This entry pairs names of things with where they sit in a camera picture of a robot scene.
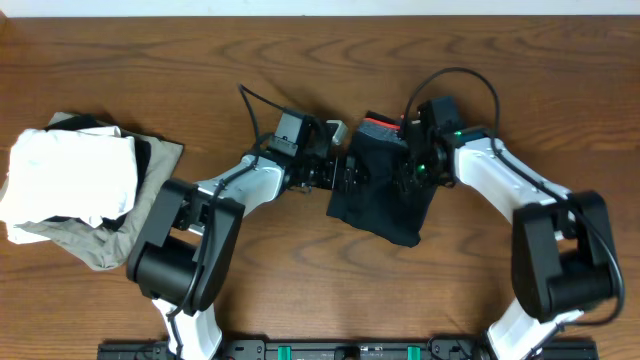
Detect dark teal athletic pants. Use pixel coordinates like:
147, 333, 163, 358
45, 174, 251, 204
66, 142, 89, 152
327, 111, 437, 247

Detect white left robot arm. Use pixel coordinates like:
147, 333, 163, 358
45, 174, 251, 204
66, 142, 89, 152
126, 117, 361, 359

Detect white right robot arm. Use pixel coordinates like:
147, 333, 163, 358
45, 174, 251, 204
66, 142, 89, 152
401, 119, 626, 359

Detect beige folded garment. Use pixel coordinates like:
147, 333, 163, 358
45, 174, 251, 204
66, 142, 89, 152
1, 113, 183, 271

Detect white folded garment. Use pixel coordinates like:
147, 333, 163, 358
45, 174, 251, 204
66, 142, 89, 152
1, 126, 138, 244

